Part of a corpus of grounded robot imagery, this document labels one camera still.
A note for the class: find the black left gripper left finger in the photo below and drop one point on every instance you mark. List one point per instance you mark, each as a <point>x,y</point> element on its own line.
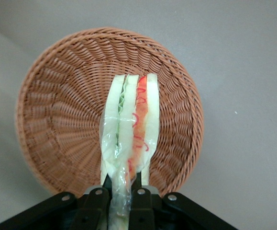
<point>95,208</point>

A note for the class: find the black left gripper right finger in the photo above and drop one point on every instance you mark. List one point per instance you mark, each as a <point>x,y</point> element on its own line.
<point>141,208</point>

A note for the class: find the plastic sandwich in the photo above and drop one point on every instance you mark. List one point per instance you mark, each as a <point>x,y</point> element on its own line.
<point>126,119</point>

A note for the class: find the round brown wicker basket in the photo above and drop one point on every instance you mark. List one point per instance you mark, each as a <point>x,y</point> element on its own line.
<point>64,115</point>

